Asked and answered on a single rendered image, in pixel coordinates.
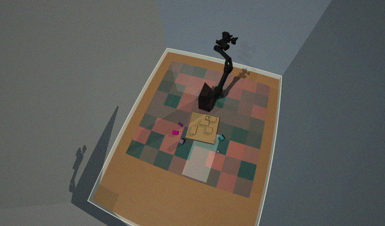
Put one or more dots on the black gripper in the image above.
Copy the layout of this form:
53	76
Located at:
233	40

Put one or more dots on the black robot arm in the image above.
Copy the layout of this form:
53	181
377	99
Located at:
228	67

